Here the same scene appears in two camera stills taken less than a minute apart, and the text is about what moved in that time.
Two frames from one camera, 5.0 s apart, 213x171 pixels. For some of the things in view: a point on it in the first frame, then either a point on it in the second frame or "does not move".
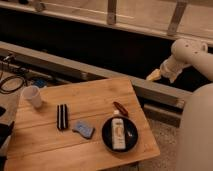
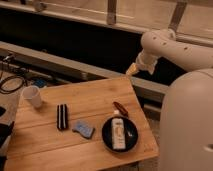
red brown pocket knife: (121, 108) does not move
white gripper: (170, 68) to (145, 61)
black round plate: (131, 134) does not move
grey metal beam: (150, 90) does not move
